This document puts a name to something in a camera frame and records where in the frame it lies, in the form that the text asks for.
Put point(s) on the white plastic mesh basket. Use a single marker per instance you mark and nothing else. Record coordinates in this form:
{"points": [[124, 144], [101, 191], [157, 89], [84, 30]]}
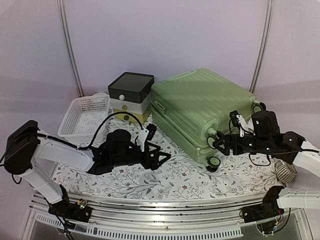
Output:
{"points": [[83, 117]]}

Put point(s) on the floral white tablecloth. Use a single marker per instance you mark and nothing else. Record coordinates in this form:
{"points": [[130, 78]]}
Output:
{"points": [[178, 179]]}

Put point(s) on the drawer cabinet with dark top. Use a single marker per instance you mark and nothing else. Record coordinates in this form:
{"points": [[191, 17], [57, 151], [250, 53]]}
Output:
{"points": [[130, 96]]}

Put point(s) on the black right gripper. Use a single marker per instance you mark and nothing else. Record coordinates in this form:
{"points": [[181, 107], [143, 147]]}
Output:
{"points": [[226, 151]]}

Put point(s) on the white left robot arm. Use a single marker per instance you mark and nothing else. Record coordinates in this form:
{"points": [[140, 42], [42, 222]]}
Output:
{"points": [[27, 145]]}

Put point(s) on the green hard-shell suitcase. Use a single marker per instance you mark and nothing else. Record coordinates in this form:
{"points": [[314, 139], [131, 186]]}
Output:
{"points": [[192, 107]]}

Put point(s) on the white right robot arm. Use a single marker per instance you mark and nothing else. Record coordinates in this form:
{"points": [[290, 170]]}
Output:
{"points": [[284, 196]]}

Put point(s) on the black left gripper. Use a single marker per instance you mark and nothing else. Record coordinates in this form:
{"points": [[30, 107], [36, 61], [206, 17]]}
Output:
{"points": [[147, 164]]}

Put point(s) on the aluminium front rail frame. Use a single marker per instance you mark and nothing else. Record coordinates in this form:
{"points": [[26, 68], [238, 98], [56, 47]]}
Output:
{"points": [[137, 219]]}

